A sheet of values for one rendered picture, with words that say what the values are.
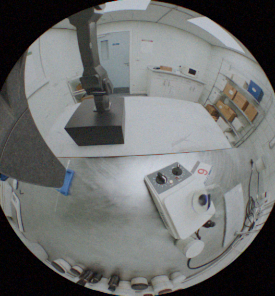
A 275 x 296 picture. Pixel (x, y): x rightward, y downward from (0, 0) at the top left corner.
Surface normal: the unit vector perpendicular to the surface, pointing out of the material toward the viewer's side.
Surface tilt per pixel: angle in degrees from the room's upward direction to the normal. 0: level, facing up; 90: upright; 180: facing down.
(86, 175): 0
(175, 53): 90
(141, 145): 0
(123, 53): 90
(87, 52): 99
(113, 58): 90
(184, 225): 0
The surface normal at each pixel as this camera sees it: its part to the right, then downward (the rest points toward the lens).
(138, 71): 0.07, 0.84
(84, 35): -0.17, 0.91
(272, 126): -1.00, 0.04
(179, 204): 0.03, -0.53
